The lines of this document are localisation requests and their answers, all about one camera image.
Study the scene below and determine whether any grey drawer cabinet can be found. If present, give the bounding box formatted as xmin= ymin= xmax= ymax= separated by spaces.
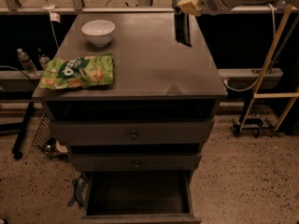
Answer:
xmin=32 ymin=12 xmax=228 ymax=224

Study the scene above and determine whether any grey middle drawer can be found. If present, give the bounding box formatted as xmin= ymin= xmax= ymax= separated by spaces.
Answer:
xmin=70 ymin=153 xmax=202 ymax=172

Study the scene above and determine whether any grey top drawer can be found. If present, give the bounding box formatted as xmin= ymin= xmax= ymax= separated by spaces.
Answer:
xmin=51 ymin=119 xmax=214 ymax=146

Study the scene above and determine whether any grey open bottom drawer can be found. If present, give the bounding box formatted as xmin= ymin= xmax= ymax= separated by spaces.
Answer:
xmin=80 ymin=171 xmax=201 ymax=224

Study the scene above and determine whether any white ceramic bowl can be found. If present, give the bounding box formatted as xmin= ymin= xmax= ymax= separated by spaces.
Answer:
xmin=81 ymin=20 xmax=115 ymax=47

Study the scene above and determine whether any green snack chip bag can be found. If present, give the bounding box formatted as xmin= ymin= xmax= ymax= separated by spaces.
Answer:
xmin=38 ymin=53 xmax=114 ymax=91

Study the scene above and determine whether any clear plastic water bottle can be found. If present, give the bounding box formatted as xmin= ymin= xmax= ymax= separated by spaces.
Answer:
xmin=17 ymin=49 xmax=38 ymax=77

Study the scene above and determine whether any black pole on floor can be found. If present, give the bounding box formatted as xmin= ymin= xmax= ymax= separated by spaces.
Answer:
xmin=12 ymin=102 xmax=36 ymax=160

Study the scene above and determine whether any grey metal rail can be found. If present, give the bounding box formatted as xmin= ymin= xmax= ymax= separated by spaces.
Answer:
xmin=0 ymin=5 xmax=299 ymax=16

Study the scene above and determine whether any yellow wooden ladder frame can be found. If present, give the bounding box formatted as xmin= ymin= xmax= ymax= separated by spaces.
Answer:
xmin=232 ymin=4 xmax=299 ymax=135

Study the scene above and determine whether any white cable with tag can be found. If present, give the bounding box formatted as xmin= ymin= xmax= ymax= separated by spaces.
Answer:
xmin=36 ymin=0 xmax=62 ymax=50

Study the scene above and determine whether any black wire basket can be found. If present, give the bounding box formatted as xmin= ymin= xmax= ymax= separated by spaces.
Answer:
xmin=32 ymin=114 xmax=68 ymax=158

